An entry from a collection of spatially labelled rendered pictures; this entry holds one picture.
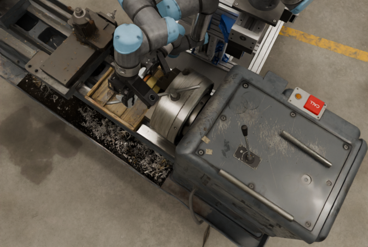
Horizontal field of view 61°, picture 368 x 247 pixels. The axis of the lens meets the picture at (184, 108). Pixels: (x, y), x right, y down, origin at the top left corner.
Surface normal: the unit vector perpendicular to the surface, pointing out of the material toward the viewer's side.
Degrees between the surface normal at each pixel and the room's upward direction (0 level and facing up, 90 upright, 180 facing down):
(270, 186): 0
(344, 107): 0
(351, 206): 0
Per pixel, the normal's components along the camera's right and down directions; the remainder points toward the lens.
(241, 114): 0.04, -0.34
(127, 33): 0.16, -0.50
